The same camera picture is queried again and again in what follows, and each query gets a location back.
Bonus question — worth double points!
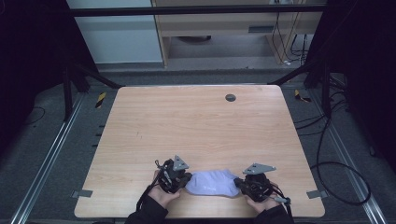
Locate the black frame crossbar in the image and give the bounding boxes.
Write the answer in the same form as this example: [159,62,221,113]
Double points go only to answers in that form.
[68,4,329,18]

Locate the hanging black cables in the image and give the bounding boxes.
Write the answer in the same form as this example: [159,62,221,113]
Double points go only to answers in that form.
[271,11,310,67]

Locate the yellow black striped tape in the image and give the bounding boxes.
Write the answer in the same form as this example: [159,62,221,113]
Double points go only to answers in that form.
[293,89,312,104]
[94,91,107,109]

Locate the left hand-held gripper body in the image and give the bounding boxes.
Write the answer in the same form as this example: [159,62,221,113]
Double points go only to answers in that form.
[154,154,191,194]

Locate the black metal stand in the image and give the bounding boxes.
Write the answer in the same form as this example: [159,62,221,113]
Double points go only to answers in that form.
[268,57,332,119]
[62,59,125,123]

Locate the white cabinet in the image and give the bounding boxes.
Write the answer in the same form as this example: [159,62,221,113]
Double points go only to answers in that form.
[65,0,164,65]

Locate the looped black floor cable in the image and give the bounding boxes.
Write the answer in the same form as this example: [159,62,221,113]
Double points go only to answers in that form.
[309,115,372,207]

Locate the person's left hand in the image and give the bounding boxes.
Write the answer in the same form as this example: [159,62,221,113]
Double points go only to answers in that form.
[148,170,182,209]

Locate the person's right hand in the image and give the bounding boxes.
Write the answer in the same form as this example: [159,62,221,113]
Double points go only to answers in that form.
[245,183,282,215]

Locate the thin black floor cable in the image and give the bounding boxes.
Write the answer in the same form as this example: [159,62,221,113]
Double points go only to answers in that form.
[23,105,47,126]

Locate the wooden desk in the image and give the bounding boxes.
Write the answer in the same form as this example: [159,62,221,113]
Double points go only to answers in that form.
[150,0,329,68]

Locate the right gripper cable with plug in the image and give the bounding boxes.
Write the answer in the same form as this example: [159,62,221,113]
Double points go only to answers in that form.
[269,182,294,219]

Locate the black curtain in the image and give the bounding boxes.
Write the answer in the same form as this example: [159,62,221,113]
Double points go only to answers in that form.
[303,0,396,175]
[0,0,99,157]

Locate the aluminium floor rail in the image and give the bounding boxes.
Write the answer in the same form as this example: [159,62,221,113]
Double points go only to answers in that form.
[8,92,86,224]
[309,88,389,224]

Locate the light purple cloth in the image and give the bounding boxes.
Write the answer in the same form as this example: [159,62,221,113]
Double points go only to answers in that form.
[184,169,241,198]

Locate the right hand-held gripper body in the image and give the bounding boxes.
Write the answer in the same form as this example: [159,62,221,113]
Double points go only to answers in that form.
[242,162,278,203]

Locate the grey table bracket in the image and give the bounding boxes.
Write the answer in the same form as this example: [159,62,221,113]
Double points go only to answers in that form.
[305,189,329,200]
[71,189,93,199]

